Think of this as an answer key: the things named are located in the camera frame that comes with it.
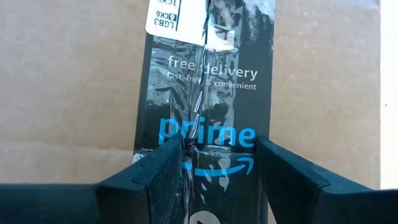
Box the taped brown cardboard box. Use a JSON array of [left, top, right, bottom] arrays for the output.
[[0, 0, 382, 224]]

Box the white shipping label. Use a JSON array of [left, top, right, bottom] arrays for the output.
[[145, 0, 208, 47]]

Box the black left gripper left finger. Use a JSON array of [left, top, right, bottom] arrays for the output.
[[95, 136, 185, 224]]

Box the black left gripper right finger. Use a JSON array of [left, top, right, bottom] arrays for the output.
[[255, 136, 398, 224]]

